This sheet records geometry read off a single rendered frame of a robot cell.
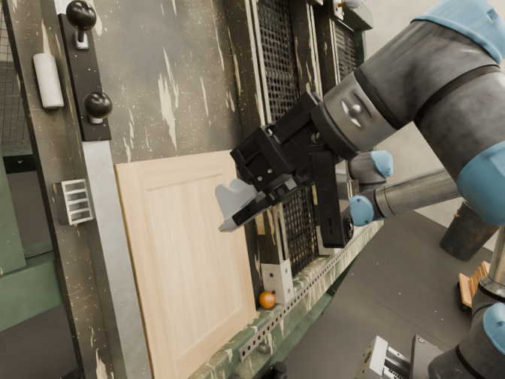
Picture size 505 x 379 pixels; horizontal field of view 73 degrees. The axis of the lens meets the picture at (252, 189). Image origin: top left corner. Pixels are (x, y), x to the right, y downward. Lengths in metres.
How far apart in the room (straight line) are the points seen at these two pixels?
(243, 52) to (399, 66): 0.74
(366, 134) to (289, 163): 0.09
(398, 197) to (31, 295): 0.75
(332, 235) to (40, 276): 0.49
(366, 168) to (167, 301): 0.62
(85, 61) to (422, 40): 0.51
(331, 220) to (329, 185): 0.04
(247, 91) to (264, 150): 0.65
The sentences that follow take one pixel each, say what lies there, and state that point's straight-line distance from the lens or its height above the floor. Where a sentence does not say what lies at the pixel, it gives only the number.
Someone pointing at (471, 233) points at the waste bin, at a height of 0.38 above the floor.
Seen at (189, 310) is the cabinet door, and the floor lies 1.01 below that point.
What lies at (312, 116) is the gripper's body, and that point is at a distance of 0.37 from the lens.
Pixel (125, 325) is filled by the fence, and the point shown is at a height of 1.07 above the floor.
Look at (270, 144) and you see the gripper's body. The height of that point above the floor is 1.50.
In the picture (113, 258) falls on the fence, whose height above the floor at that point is 1.17.
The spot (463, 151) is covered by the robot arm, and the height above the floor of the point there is 1.57.
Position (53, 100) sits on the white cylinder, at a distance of 0.64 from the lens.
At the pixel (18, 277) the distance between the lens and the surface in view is 0.67.
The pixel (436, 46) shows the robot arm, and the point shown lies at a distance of 0.34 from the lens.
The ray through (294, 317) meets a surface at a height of 0.84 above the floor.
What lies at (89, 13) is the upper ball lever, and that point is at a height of 1.54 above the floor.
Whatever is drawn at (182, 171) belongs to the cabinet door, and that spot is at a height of 1.27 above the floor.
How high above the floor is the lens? 1.60
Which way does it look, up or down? 24 degrees down
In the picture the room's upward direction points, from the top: 22 degrees clockwise
